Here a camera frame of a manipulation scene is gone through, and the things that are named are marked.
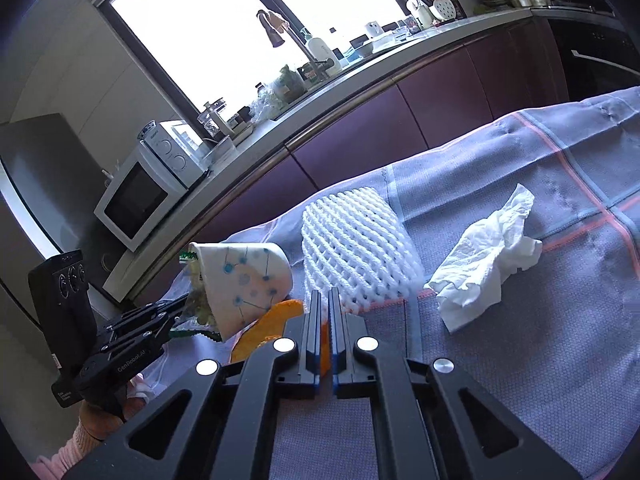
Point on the white foam fruit net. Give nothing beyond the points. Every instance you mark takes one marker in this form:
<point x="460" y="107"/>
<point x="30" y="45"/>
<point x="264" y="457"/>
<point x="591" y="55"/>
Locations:
<point x="360" y="245"/>

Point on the blue white bowl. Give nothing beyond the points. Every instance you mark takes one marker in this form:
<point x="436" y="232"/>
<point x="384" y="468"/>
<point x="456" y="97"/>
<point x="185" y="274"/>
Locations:
<point x="147" y="130"/>

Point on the orange peel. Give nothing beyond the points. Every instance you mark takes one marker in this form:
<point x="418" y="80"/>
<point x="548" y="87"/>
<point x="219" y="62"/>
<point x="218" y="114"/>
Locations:
<point x="270" y="330"/>

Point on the person's left hand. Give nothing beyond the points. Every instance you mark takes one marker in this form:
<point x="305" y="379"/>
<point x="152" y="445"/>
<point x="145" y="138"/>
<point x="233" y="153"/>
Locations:
<point x="100" y="422"/>

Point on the large white tissue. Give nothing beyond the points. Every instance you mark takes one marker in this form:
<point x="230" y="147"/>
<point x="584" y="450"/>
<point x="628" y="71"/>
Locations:
<point x="480" y="270"/>

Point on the white microwave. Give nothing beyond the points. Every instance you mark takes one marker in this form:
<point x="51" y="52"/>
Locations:
<point x="140" y="200"/>

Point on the person's left forearm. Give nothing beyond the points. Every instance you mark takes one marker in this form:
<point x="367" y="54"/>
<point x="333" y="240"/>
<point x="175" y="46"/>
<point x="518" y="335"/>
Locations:
<point x="70" y="452"/>

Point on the purple base cabinets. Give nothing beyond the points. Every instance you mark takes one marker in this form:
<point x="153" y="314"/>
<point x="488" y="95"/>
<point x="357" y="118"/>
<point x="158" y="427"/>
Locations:
<point x="400" y="110"/>

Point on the bag of green vegetables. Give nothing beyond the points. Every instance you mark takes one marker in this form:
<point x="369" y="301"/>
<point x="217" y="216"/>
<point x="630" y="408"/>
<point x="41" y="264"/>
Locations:
<point x="289" y="82"/>

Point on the blue dotted paper cup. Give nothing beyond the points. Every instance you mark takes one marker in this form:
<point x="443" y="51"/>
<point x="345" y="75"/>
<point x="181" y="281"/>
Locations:
<point x="245" y="280"/>

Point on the white soap bottle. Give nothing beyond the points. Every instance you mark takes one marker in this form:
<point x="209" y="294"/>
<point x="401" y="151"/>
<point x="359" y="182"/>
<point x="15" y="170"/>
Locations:
<point x="322" y="52"/>

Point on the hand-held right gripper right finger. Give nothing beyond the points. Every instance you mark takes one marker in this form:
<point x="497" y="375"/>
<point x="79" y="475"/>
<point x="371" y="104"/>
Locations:
<point x="340" y="340"/>

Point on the kitchen window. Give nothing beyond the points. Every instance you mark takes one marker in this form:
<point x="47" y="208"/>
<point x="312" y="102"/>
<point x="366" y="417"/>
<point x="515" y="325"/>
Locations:
<point x="240" y="25"/>

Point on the metal kitchen faucet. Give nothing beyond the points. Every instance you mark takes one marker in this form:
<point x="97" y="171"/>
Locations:
<point x="292" y="35"/>

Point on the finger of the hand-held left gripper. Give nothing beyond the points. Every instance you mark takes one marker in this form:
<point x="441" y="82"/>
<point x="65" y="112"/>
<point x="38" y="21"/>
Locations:
<point x="145" y="335"/>
<point x="145" y="315"/>

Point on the black oven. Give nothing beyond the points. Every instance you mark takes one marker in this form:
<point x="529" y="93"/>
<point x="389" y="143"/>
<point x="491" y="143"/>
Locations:
<point x="600" y="55"/>

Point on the white mug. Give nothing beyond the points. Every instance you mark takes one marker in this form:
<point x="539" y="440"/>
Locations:
<point x="372" y="29"/>

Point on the purple checked tablecloth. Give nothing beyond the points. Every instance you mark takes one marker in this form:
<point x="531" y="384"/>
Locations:
<point x="500" y="360"/>

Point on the white utensil holder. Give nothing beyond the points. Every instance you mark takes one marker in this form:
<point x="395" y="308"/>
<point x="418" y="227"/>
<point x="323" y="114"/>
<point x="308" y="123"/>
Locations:
<point x="444" y="7"/>

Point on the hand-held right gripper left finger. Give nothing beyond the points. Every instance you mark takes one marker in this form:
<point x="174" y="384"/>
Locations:
<point x="310" y="340"/>

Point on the grey refrigerator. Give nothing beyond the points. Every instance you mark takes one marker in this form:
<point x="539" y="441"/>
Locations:
<point x="40" y="185"/>

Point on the clear plastic bag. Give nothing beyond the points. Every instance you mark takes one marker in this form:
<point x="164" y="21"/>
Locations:
<point x="266" y="107"/>

